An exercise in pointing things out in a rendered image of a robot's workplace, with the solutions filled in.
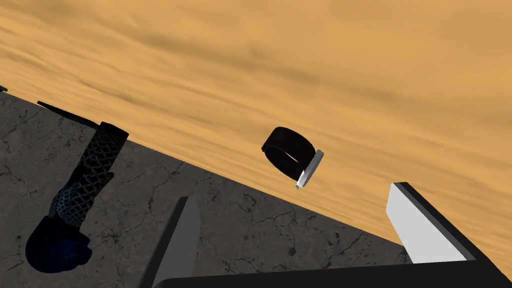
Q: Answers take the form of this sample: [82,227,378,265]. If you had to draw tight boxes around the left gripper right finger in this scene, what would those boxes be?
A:
[385,181,487,265]

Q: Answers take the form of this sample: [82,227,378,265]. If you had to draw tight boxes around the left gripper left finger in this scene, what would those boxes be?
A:
[137,196,201,288]

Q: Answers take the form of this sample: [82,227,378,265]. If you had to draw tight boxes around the black wristwatch with white face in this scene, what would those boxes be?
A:
[260,126,325,191]

